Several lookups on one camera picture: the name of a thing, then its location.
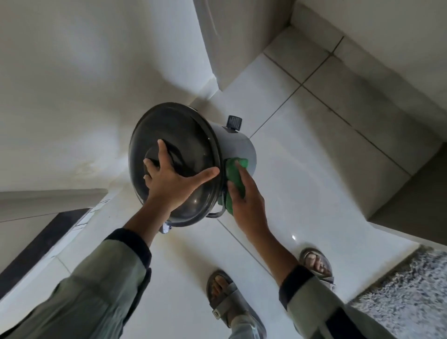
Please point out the person's left hand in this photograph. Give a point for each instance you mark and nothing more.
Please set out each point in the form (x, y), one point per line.
(173, 188)

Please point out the person's right hand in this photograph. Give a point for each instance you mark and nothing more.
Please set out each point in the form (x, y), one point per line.
(246, 204)

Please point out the person's right fingers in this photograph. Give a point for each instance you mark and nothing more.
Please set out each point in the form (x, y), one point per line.
(241, 181)

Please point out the person's left thumb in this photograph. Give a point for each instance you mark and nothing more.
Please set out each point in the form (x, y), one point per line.
(204, 175)

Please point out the green cleaning cloth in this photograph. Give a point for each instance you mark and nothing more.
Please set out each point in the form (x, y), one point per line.
(233, 178)

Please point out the grey metal cooking pot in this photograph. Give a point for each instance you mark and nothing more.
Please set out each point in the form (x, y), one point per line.
(230, 153)

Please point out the dark glass pot lid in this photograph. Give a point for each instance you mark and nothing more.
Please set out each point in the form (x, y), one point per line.
(174, 164)

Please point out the person's left forearm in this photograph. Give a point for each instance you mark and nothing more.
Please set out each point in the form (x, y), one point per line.
(104, 279)

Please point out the person's right forearm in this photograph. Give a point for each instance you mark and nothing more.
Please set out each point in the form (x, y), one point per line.
(314, 286)

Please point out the black pot knob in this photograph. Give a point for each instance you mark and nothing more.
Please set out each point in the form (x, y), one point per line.
(234, 122)

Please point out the grey right sandal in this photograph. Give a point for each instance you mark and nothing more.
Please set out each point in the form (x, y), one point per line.
(317, 263)

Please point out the grey sandal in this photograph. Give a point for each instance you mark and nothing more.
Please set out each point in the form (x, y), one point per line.
(228, 300)
(317, 263)

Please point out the grey left sandal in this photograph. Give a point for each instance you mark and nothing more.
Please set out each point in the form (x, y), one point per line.
(228, 300)

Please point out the grey shaggy rug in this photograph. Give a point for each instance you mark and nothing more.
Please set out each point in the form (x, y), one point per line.
(407, 297)

